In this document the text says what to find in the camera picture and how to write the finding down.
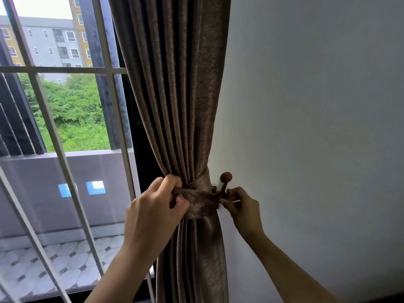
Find person's left hand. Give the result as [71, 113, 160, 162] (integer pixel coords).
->
[122, 174, 190, 260]

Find person's right hand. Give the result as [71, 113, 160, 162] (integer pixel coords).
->
[219, 187, 265, 240]

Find brown fabric curtain tieback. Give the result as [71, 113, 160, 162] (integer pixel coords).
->
[173, 169, 225, 219]

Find person's left forearm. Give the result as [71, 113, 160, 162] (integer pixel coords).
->
[85, 244, 158, 303]

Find person's right forearm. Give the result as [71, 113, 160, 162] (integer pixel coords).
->
[246, 232, 340, 303]

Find brown wooden tieback hook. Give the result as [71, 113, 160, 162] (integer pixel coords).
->
[211, 172, 233, 201]

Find brown pleated curtain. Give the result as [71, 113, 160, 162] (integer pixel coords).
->
[108, 0, 232, 303]

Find grey metal window grille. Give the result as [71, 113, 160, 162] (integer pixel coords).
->
[0, 0, 157, 303]

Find green trees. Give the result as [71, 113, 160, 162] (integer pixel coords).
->
[18, 73, 111, 153]

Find dark balcony pillar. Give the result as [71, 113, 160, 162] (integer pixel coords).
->
[78, 0, 133, 150]

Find dark slatted balcony screen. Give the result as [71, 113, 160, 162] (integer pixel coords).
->
[0, 31, 47, 157]

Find grey and yellow apartment building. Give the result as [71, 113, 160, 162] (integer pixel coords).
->
[0, 0, 93, 84]

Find black window frame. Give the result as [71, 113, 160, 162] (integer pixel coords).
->
[112, 28, 165, 303]

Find grey balcony parapet wall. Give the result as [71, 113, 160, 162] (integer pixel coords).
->
[0, 148, 142, 240]

